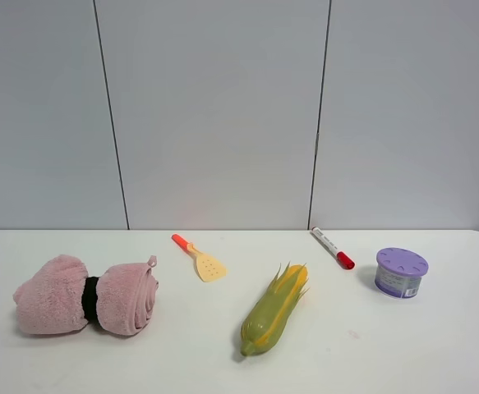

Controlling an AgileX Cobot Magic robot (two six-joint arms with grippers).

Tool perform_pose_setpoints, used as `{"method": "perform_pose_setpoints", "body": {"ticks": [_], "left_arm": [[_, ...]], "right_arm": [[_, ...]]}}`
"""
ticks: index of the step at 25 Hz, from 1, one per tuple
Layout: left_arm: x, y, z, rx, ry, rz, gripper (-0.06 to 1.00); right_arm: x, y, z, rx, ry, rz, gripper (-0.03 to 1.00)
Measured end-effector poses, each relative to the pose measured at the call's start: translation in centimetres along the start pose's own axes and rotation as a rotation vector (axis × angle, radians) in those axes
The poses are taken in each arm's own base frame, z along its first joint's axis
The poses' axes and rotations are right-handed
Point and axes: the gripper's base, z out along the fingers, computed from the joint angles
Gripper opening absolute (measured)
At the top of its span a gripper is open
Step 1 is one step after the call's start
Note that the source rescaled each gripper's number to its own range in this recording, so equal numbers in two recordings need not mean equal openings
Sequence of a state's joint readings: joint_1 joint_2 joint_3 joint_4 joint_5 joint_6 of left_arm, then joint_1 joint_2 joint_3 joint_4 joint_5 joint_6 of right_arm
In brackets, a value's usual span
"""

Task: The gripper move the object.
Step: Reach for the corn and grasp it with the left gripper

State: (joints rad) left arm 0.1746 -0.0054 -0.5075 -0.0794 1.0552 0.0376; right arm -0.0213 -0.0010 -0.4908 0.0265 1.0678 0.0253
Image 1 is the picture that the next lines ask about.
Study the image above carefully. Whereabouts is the toy corn cob with husk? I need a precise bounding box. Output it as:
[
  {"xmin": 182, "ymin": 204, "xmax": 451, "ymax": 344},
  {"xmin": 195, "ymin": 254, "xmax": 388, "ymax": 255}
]
[{"xmin": 240, "ymin": 263, "xmax": 308, "ymax": 357}]

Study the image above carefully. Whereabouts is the small yellow toy spatula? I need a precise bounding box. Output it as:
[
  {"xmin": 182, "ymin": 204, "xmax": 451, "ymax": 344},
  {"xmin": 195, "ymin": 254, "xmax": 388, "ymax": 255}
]
[{"xmin": 171, "ymin": 234, "xmax": 227, "ymax": 282}]

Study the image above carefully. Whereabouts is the red capped white marker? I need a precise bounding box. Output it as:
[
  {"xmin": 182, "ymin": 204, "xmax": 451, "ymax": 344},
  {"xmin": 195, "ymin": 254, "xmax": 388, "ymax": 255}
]
[{"xmin": 311, "ymin": 227, "xmax": 355, "ymax": 270}]

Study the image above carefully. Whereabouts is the purple lidded round container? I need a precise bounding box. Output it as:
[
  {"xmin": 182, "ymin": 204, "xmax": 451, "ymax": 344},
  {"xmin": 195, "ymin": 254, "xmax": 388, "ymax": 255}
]
[{"xmin": 375, "ymin": 247, "xmax": 429, "ymax": 299}]

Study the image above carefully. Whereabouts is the black elastic band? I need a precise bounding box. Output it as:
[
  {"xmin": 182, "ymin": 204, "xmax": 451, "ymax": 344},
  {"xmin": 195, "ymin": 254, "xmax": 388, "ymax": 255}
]
[{"xmin": 81, "ymin": 277, "xmax": 99, "ymax": 323}]

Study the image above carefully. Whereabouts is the rolled pink towel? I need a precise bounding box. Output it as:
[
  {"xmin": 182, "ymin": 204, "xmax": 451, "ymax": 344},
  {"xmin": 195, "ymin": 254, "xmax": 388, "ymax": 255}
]
[{"xmin": 13, "ymin": 254, "xmax": 159, "ymax": 337}]

